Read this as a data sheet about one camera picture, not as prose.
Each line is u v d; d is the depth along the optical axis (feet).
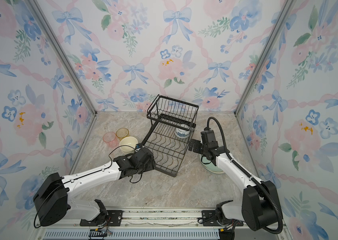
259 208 1.35
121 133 3.38
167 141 3.33
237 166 1.66
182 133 3.30
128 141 3.12
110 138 3.29
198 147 2.56
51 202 1.36
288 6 2.26
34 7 2.26
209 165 2.36
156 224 2.40
